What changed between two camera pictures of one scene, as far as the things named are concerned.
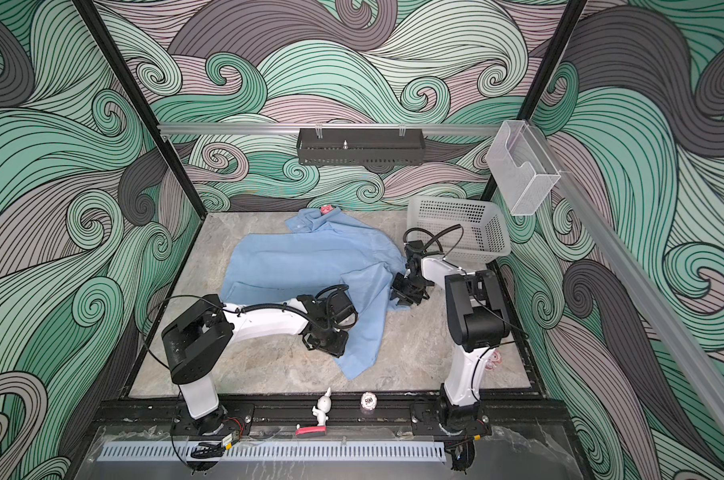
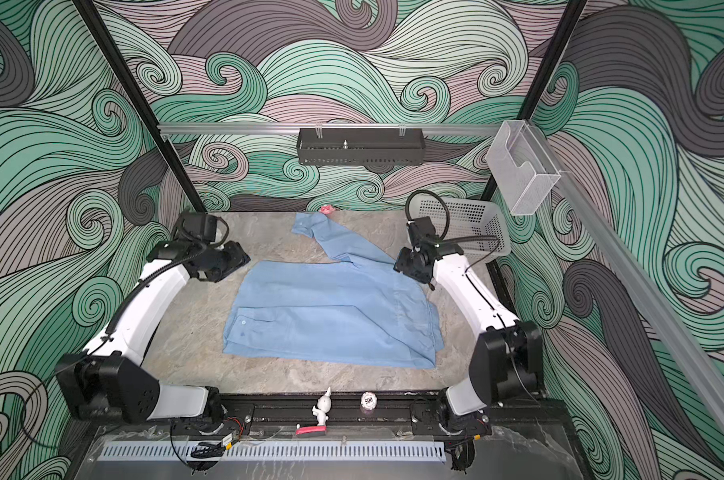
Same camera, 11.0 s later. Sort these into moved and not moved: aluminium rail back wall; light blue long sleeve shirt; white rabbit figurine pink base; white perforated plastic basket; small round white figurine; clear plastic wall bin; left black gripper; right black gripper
Moved: right black gripper; light blue long sleeve shirt; left black gripper
Not moved: white rabbit figurine pink base; white perforated plastic basket; small round white figurine; clear plastic wall bin; aluminium rail back wall
